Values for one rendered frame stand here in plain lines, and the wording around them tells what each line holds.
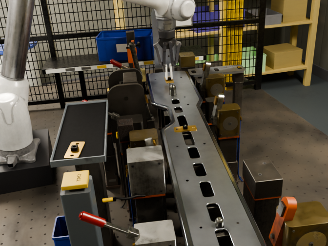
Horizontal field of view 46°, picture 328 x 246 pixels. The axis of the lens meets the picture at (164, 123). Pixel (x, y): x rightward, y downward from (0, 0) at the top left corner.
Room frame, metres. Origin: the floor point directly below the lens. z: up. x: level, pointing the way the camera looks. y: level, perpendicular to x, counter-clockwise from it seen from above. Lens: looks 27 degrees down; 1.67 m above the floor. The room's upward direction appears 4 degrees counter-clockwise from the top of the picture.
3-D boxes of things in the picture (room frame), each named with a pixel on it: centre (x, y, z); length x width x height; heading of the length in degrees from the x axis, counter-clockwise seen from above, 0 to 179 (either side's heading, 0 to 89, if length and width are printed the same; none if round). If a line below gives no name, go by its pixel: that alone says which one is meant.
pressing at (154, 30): (2.00, -0.03, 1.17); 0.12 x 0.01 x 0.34; 95
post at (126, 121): (1.16, 0.13, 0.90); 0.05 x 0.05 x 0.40; 5
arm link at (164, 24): (1.74, -0.04, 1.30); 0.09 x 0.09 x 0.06
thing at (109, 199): (0.88, 0.12, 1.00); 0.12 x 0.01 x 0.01; 95
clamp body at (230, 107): (1.35, -0.26, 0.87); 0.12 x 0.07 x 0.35; 95
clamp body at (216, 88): (1.70, -0.26, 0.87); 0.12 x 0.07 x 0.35; 95
